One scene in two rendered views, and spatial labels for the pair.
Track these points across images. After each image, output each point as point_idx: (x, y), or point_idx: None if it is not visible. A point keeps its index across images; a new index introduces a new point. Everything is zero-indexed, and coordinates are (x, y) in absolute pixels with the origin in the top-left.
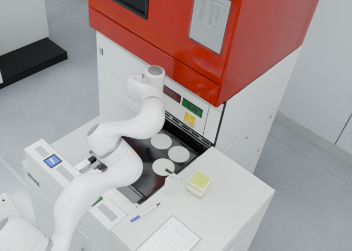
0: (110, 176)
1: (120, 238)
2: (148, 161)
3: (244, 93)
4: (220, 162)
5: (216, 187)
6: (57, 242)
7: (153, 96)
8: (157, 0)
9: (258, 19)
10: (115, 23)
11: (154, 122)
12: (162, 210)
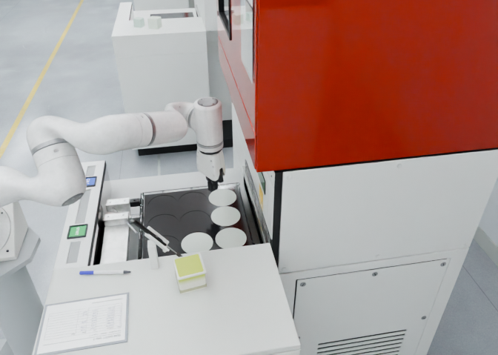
0: (25, 180)
1: (50, 284)
2: (187, 229)
3: (335, 178)
4: (258, 265)
5: (217, 292)
6: None
7: (145, 113)
8: (232, 9)
9: (325, 36)
10: (224, 52)
11: (95, 131)
12: (124, 281)
